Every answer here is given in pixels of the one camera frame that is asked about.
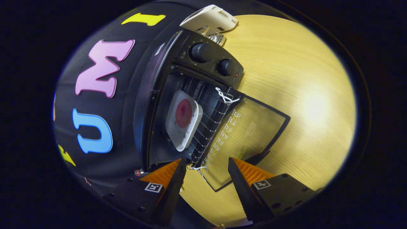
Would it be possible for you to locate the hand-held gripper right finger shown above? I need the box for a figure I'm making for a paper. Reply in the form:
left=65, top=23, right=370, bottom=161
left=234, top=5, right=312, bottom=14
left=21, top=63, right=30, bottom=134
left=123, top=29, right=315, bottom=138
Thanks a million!
left=228, top=156, right=321, bottom=223

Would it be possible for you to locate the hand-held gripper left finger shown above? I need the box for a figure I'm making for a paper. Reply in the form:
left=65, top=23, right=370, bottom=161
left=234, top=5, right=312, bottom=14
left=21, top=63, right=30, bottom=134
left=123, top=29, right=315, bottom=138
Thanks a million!
left=103, top=158, right=187, bottom=227

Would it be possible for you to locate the white square plate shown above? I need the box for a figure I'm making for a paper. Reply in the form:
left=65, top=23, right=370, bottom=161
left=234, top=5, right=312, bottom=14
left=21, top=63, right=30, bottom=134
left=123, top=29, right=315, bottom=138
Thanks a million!
left=165, top=90, right=203, bottom=152

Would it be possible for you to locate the pink ham slice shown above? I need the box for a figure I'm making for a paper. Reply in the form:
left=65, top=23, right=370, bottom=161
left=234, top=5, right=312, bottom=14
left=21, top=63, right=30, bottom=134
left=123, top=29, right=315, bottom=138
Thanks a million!
left=176, top=99, right=192, bottom=128

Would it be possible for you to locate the black toaster oven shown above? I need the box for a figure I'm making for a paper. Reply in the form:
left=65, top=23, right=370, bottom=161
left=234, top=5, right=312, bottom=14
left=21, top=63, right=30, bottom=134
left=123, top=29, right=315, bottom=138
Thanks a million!
left=134, top=29, right=291, bottom=192

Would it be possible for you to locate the white pop-up toaster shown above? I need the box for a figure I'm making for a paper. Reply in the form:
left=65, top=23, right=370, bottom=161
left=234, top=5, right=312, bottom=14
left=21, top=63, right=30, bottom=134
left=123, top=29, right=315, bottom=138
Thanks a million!
left=180, top=4, right=238, bottom=32

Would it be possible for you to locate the black backdrop cloth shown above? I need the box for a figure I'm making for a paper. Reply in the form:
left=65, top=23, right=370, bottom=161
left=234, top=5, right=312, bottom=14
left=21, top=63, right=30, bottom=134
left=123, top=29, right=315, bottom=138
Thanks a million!
left=52, top=0, right=242, bottom=229

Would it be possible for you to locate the white string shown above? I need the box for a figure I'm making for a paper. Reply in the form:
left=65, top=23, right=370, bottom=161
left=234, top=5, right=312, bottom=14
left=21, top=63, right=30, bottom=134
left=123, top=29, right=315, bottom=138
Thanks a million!
left=216, top=87, right=240, bottom=105
left=187, top=165, right=208, bottom=182

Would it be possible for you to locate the metal wire oven rack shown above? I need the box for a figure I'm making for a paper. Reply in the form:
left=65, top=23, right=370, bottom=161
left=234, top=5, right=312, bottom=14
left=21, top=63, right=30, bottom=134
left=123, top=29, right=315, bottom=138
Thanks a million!
left=164, top=76, right=232, bottom=166

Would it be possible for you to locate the metal wire utensil holder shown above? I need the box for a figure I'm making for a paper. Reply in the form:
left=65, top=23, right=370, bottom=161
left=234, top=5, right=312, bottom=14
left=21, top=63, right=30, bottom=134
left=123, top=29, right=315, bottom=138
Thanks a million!
left=196, top=26, right=227, bottom=46

